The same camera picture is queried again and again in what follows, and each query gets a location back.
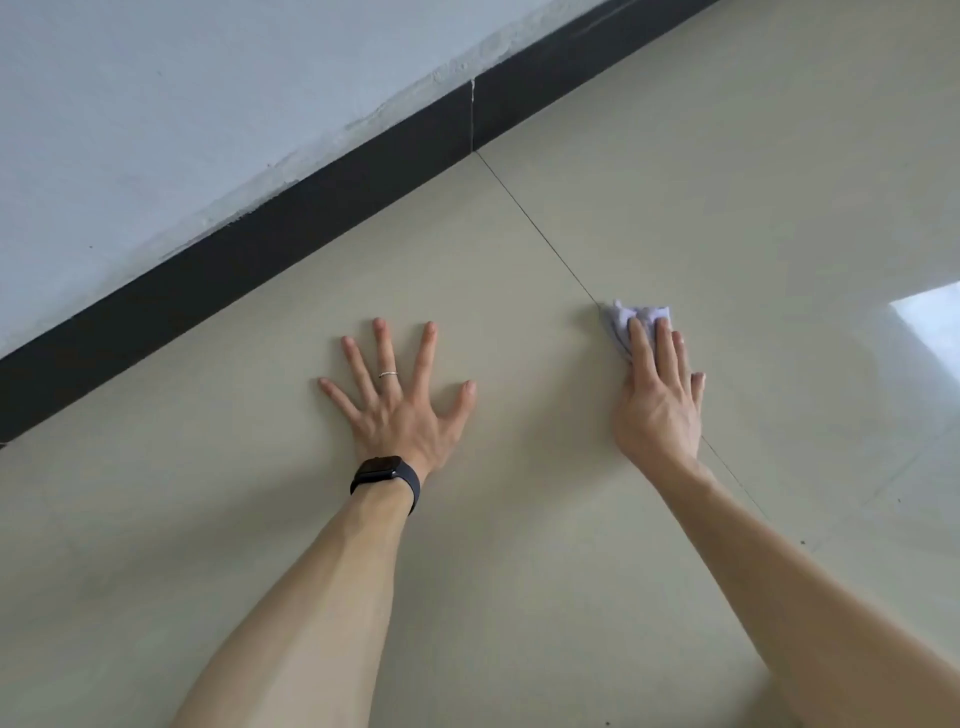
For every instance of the person's right hand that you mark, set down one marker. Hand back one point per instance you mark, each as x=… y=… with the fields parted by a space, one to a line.
x=656 y=420

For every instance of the person's left hand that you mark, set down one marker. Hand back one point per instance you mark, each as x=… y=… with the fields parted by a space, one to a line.
x=394 y=424

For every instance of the person's left little finger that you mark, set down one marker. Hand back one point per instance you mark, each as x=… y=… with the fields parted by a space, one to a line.
x=337 y=400

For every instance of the person's right middle finger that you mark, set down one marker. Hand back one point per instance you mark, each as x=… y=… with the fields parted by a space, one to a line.
x=664 y=349

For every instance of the person's right little finger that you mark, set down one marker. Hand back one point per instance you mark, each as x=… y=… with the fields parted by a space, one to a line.
x=697 y=390

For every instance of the person's left thumb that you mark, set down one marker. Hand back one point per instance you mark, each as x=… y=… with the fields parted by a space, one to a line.
x=458 y=411

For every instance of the person's left middle finger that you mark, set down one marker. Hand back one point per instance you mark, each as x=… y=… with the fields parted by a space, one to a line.
x=385 y=356

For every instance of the light purple cleaning cloth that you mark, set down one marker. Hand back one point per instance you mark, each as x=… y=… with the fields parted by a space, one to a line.
x=626 y=326

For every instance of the person's left forearm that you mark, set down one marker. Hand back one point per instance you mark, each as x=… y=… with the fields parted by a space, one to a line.
x=307 y=607

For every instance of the person's right forearm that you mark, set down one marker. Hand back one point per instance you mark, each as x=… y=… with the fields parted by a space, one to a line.
x=810 y=607

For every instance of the black smartwatch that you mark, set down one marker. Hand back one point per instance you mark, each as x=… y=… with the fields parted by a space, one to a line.
x=386 y=475

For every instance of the black baseboard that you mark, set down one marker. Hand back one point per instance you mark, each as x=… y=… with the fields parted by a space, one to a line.
x=315 y=217

